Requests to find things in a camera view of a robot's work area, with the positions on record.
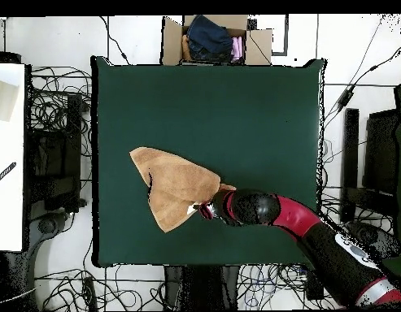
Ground black power adapter cable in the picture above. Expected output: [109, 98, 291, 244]
[323, 37, 401, 113]

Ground brown cardboard box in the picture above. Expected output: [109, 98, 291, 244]
[160, 14, 274, 67]

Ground black metal frame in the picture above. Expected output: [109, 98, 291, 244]
[338, 107, 400, 225]

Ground black equipment rack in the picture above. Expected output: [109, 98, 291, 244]
[25, 93, 85, 214]

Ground black ridged strap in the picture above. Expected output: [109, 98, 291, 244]
[0, 161, 18, 189]

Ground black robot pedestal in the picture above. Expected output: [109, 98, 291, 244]
[163, 264, 241, 311]

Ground black power strip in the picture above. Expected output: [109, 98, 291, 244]
[305, 269, 325, 301]

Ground white side table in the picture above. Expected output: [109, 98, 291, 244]
[0, 63, 26, 253]

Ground pink cloth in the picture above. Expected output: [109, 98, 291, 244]
[230, 36, 244, 63]

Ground dark green table cloth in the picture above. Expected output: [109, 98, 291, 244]
[90, 56, 327, 269]

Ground blue denim jeans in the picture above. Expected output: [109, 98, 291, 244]
[185, 14, 235, 63]

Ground beige paper sheet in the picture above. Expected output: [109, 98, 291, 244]
[0, 77, 20, 124]

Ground tan terry towel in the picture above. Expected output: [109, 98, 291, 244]
[129, 146, 237, 234]

